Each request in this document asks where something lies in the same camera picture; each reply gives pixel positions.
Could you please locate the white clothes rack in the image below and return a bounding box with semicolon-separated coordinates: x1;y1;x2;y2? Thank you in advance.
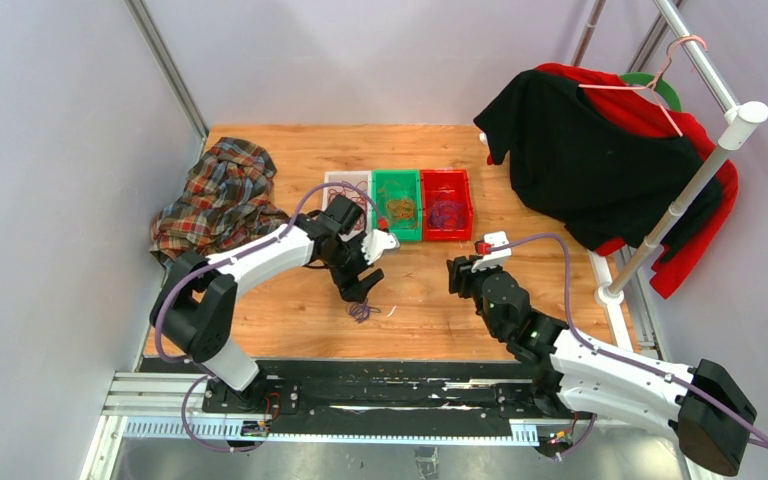
569;0;768;307

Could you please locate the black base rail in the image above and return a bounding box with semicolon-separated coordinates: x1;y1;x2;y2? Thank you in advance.
201;359;591;437

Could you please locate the orange cable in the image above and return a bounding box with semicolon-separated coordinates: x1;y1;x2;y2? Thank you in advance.
377;182;420;233

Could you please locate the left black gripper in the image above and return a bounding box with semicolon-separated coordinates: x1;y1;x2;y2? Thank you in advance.
322;232;385;303

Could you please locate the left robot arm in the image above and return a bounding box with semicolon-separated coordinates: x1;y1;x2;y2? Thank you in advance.
149;196;400;413

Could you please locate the green hanger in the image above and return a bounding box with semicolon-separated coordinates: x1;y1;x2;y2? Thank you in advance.
619;72;683;112

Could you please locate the pink wire hanger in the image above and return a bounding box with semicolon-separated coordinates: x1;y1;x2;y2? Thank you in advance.
579;35;708;137

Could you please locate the green plastic bin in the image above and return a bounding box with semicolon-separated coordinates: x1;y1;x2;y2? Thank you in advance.
369;169;423;242

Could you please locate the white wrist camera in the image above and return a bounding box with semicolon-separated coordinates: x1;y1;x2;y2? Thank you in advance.
471;231;512;273
361;229;400;266

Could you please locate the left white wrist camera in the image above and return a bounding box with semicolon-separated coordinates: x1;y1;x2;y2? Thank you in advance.
361;229;400;266

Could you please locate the red shirt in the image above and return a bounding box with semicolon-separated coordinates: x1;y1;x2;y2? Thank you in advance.
486;62;741;300

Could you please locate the red plastic bin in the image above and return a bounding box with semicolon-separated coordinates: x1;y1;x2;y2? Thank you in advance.
420;169;474;242

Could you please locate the white plastic bin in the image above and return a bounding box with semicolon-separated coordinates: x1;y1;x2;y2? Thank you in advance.
322;170;372;239

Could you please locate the plaid flannel shirt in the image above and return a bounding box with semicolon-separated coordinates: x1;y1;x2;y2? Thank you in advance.
149;137;289;269

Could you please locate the black shirt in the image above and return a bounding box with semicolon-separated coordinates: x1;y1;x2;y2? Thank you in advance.
474;63;713;252

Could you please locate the red cable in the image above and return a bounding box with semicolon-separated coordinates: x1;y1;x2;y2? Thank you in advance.
327;178;369;230

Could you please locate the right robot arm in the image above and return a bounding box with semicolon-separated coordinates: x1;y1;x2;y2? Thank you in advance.
446;256;757;477

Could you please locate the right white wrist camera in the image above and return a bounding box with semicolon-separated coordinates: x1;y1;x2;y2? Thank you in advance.
471;231;512;273

